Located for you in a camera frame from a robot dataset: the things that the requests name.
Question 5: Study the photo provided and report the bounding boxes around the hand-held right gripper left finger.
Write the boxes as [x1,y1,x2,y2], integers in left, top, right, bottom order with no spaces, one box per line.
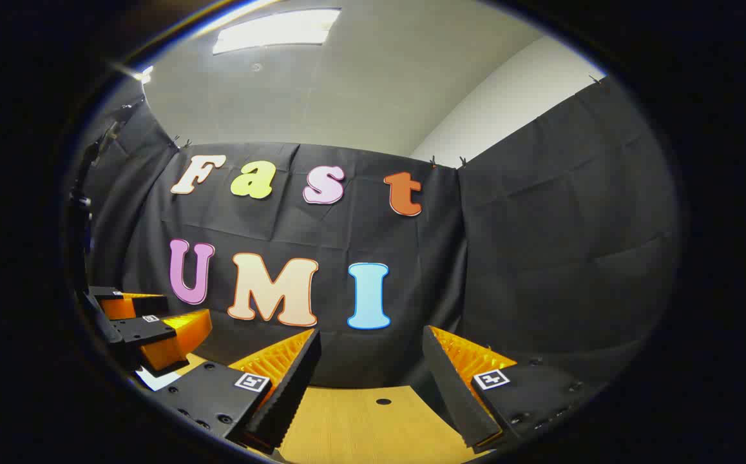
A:
[153,327,323,455]

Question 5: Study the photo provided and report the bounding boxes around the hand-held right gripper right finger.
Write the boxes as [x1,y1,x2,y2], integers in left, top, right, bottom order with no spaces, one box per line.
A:
[421,325,607,450]

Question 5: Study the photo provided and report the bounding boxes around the ceiling light panel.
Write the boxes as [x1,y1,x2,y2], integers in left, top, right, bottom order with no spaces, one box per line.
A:
[212,8,341,55]

